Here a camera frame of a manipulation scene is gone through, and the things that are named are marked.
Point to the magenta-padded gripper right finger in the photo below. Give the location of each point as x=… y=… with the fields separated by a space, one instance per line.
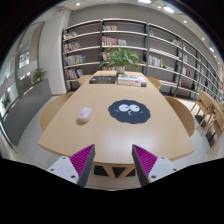
x=159 y=166

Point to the green plant on grey counter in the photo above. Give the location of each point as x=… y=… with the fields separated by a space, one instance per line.
x=39 y=75

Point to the group of ceiling lights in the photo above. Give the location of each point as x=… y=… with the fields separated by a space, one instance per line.
x=168 y=9

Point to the small green background plant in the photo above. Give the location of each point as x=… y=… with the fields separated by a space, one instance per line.
x=5 y=101

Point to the group of slatted wooden chairs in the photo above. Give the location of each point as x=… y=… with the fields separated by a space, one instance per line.
x=208 y=108

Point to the pink computer mouse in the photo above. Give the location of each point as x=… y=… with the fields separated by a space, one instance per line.
x=84 y=114

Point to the white red-spined book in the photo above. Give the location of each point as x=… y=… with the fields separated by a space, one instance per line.
x=131 y=84

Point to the dark cloud-shaped mouse pad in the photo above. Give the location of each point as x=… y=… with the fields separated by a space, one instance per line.
x=129 y=112

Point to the grey shelf unit with books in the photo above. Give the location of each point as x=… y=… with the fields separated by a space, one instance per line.
x=133 y=33

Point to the black book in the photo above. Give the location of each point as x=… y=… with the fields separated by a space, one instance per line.
x=102 y=79

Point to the green plant in white pot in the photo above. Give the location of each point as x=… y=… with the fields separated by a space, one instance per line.
x=120 y=58

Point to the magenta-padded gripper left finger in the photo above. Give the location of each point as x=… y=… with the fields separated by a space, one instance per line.
x=65 y=166

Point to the white printed book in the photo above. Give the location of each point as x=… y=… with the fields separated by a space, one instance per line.
x=132 y=78

